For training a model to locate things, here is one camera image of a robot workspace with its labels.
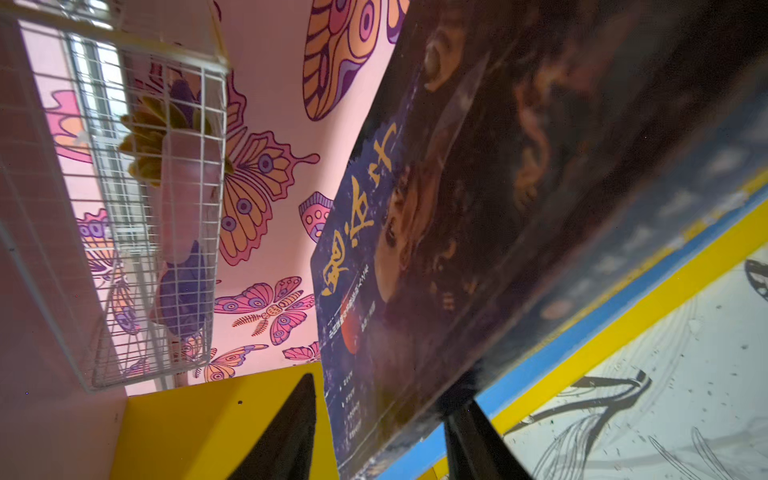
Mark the white wire basket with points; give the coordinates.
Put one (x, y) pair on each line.
(113, 132)

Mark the dark blue portrait book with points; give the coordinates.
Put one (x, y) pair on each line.
(520, 161)

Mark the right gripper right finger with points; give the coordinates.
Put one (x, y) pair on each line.
(475, 450)

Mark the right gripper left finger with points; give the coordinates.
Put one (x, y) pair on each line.
(285, 449)

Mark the yellow pink blue bookshelf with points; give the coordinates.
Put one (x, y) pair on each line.
(303, 77)

